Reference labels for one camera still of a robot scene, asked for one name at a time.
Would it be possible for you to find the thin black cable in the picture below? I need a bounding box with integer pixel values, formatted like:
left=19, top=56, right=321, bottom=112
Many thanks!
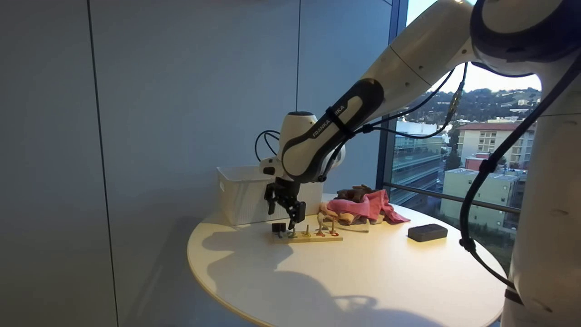
left=252, top=59, right=471, bottom=165

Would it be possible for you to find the black rectangular block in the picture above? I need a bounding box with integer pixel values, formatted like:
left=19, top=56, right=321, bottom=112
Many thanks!
left=406, top=221, right=450, bottom=243

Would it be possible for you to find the grey building outside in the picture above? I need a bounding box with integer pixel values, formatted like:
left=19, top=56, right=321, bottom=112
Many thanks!
left=390, top=117, right=451, bottom=208

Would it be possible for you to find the yellow building outside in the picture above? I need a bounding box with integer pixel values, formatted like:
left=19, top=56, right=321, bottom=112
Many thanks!
left=455, top=117, right=540, bottom=172

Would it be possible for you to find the pink cloth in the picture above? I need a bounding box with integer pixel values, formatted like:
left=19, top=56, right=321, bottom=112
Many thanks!
left=333, top=186, right=412, bottom=226

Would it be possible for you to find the dark brown cloth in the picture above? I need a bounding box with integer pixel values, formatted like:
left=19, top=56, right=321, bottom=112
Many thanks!
left=333, top=183, right=377, bottom=203

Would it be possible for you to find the window railing bar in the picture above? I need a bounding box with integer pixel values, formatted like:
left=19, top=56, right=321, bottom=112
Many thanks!
left=386, top=179, right=522, bottom=215

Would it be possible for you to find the thick black cable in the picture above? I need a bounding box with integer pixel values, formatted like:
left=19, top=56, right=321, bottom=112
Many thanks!
left=457, top=50, right=581, bottom=294

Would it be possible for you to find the wooden numbered peg board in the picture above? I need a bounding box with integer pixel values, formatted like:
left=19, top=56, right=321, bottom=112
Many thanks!
left=270, top=223, right=344, bottom=243

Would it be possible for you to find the blue window mullion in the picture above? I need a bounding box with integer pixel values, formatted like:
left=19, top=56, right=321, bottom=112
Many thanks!
left=373, top=0, right=410, bottom=190

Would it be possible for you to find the white ribbed storage box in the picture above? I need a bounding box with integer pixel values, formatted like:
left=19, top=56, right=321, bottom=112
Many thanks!
left=214, top=165, right=326, bottom=228

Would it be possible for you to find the pale green building outside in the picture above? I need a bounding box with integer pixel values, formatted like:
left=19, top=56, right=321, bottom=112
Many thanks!
left=439, top=166, right=530, bottom=230

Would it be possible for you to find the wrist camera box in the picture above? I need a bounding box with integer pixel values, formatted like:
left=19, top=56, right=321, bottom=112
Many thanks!
left=257, top=155, right=283, bottom=179

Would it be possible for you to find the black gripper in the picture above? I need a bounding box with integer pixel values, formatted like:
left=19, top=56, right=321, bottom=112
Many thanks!
left=263, top=175, right=308, bottom=234

